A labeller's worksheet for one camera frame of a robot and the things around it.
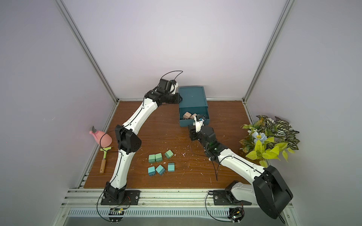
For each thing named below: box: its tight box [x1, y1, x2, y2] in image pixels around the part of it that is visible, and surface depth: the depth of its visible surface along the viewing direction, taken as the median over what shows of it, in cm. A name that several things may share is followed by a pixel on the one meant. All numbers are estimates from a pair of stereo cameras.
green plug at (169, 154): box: [164, 149, 174, 160], surface depth 89 cm
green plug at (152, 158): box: [148, 154, 157, 164], surface depth 87 cm
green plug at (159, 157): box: [155, 152, 163, 163], surface depth 87 cm
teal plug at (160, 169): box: [155, 164, 166, 176], surface depth 83 cm
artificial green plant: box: [239, 114, 300, 168], surface depth 70 cm
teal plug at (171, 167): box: [167, 162, 175, 172], surface depth 83 cm
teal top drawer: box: [179, 106, 210, 128], surface depth 89 cm
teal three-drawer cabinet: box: [178, 86, 209, 116], surface depth 93 cm
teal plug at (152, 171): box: [147, 166, 157, 178], surface depth 82 cm
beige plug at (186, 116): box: [182, 111, 192, 121], surface depth 89 cm
